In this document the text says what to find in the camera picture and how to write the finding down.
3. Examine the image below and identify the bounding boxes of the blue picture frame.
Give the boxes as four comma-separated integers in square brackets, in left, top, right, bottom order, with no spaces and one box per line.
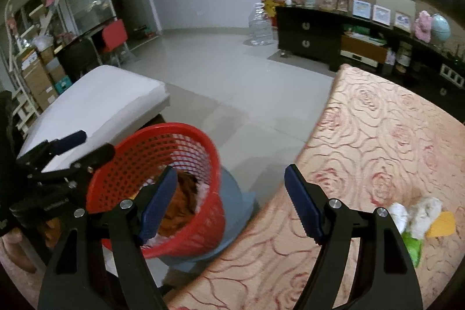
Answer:
[352,0,372,19]

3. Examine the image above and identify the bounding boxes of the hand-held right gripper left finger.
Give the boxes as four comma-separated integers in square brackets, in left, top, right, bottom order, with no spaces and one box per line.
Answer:
[38,166,178,310]

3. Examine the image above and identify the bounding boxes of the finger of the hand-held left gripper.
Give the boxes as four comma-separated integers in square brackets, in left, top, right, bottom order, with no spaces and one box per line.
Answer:
[16,130,88,174]
[25,143,116,189]

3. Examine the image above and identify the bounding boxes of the yellow foam fruit net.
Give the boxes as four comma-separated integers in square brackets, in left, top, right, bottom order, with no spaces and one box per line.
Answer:
[427,211,456,238]

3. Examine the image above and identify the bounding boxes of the white cushioned bench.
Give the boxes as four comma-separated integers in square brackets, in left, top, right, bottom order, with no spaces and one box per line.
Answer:
[16,65,171,173]

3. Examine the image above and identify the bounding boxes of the long black cabinet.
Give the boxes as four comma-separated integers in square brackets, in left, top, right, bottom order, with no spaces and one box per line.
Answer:
[275,5,465,122]

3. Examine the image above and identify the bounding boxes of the large clear water bottle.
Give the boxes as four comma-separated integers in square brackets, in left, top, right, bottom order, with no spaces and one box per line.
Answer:
[248,2,274,46]

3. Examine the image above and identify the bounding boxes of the green packets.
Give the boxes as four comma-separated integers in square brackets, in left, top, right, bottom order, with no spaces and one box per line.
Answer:
[343,25,387,44]

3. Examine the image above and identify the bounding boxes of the brown wrapper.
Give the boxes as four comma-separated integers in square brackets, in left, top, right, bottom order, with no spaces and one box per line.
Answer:
[160,174,200,240]

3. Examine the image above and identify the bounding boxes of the red plastic mesh basket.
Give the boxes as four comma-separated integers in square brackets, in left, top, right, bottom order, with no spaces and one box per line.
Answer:
[86,123,228,260]

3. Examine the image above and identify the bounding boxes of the green wrapper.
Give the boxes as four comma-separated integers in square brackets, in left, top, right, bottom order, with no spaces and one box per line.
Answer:
[401,233,424,268]

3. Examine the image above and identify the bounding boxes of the blue grey plastic stool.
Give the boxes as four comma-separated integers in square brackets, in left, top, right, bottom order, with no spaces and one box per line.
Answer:
[160,165,260,272]

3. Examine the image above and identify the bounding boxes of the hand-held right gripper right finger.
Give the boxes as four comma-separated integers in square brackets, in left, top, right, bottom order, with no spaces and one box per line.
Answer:
[284,164,424,310]

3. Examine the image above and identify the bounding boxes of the white foam fruit net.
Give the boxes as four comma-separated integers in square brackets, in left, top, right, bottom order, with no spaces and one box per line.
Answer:
[407,197,443,238]
[389,203,409,234]

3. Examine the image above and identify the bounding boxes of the stacked round tins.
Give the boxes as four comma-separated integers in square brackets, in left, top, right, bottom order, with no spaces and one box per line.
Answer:
[395,41,413,74]

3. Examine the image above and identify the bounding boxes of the stack of cardboard boxes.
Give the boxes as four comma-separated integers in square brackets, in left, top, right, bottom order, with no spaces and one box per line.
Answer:
[18,45,73,111]

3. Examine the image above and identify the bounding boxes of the pink plush toy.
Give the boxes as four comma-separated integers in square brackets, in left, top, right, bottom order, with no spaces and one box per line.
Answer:
[414,10,433,41]

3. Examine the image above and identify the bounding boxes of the pink picture frame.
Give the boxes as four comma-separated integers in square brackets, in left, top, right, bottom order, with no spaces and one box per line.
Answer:
[372,4,392,24]

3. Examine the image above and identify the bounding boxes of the wooden drawer box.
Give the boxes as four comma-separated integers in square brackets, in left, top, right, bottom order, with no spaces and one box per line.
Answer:
[339,34,387,64]

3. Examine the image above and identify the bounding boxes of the white cloud picture frame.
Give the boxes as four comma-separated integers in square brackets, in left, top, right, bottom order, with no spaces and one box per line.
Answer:
[393,10,413,32]

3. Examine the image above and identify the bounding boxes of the white power strip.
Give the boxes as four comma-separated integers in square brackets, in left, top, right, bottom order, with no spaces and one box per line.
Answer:
[440,64,465,87]

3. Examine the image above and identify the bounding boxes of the red chair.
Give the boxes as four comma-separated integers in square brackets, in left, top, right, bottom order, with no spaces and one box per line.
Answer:
[102,19,128,64]

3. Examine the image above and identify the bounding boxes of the rose patterned tablecloth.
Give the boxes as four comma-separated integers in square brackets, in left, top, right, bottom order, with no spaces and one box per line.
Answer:
[167,64,465,310]

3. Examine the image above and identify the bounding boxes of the person's left hand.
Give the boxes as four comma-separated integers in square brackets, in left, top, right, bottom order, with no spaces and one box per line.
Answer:
[38,217,62,249]

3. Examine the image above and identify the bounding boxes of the light blue globe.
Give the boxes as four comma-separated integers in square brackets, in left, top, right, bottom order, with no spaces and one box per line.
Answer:
[430,13,452,49]

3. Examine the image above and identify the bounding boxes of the black antenna router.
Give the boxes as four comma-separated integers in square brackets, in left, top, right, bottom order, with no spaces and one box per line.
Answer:
[448,45,465,62]

